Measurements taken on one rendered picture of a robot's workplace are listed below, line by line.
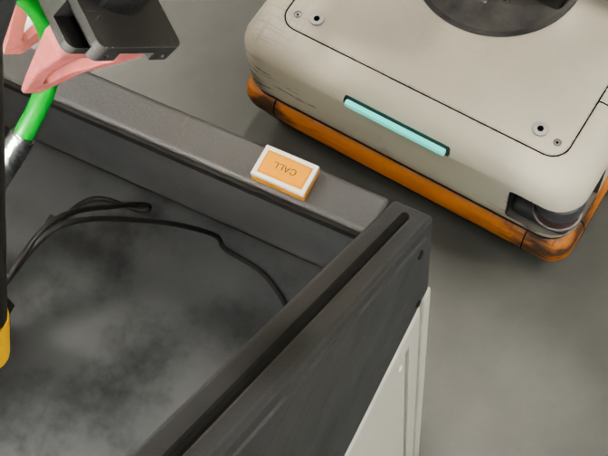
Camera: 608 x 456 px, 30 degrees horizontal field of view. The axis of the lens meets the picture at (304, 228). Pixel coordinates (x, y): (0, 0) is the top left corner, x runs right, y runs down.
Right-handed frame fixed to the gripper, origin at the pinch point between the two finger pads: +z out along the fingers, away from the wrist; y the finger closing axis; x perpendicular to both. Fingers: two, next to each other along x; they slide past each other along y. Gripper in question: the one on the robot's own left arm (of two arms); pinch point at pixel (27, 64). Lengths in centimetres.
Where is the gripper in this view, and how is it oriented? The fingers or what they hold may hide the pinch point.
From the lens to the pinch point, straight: 74.2
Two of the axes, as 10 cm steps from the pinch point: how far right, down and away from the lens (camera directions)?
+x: 6.1, -1.3, 7.8
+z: -6.4, 4.9, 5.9
